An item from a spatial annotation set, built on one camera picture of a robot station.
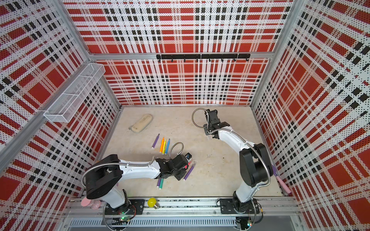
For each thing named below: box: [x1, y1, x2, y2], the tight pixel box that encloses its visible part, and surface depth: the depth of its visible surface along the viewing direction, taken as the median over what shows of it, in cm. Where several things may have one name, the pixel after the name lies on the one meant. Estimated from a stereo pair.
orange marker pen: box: [158, 137, 165, 153], surface depth 100 cm
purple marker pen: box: [151, 133, 160, 149], surface depth 102 cm
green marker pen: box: [158, 178, 165, 190], surface depth 83 cm
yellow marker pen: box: [161, 139, 167, 155], surface depth 98 cm
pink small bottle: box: [80, 196, 102, 210], surface depth 70 cm
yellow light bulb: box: [147, 197, 160, 210], surface depth 75 cm
